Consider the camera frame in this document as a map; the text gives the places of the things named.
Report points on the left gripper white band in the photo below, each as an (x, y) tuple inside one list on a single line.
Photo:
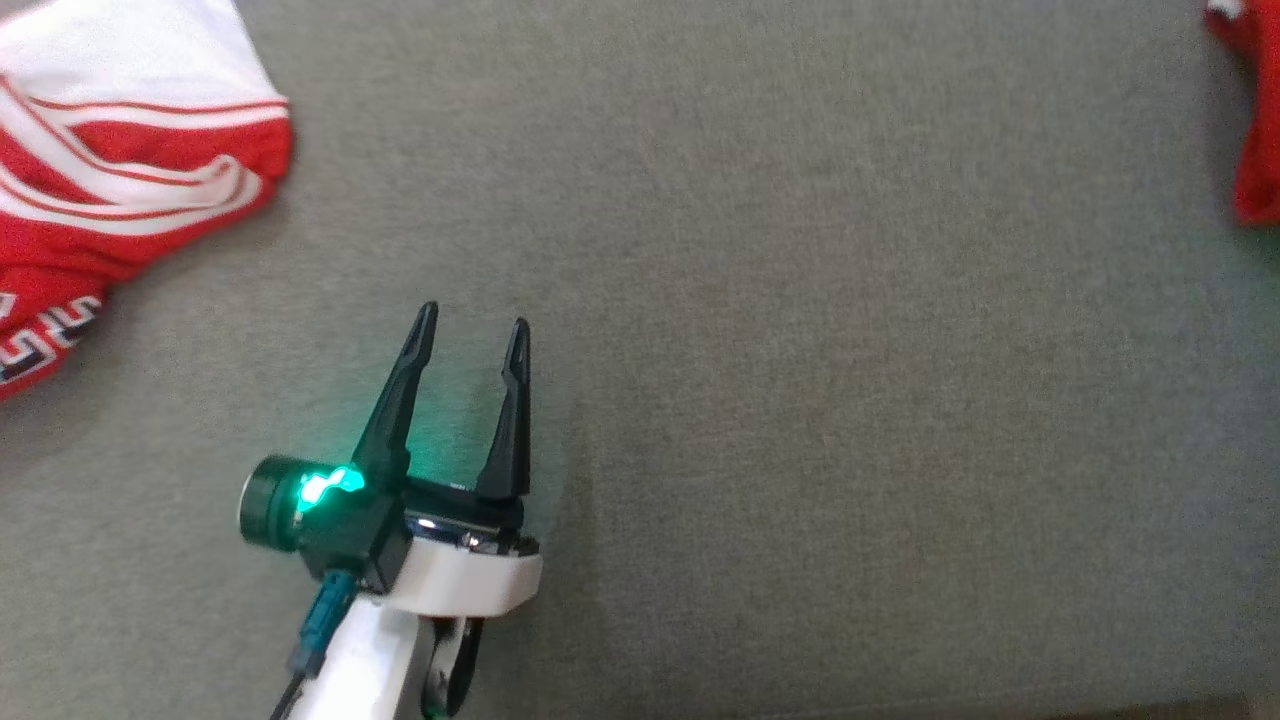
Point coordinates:
[(460, 580)]

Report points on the red cloth garment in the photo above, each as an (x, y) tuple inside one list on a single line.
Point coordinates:
[(1260, 130)]

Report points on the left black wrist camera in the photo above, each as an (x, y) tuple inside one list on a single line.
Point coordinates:
[(340, 530)]

